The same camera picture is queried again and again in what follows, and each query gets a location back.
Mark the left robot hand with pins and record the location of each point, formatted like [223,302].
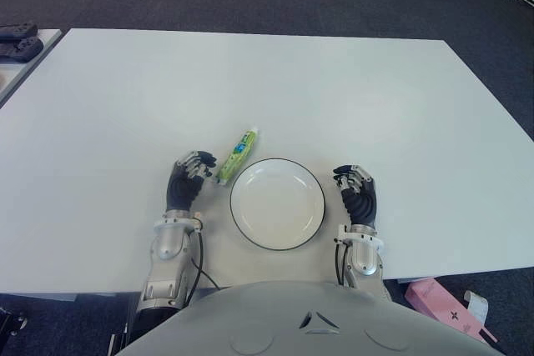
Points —
[181,187]

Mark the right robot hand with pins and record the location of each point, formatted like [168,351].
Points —
[362,202]

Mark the green toothpaste tube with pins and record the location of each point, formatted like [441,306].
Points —
[234,158]

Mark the white plate with black rim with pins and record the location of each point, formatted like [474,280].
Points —
[277,206]

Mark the pink cardboard box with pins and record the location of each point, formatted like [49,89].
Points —
[442,306]

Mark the grey robot torso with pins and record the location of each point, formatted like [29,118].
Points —
[292,322]

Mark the white paper tag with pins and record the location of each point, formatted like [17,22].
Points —
[477,304]

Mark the white side table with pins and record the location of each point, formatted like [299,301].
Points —
[21,72]

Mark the black game controller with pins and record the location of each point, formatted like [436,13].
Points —
[21,48]
[16,31]

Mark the silver metal bracket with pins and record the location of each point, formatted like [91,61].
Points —
[10,322]

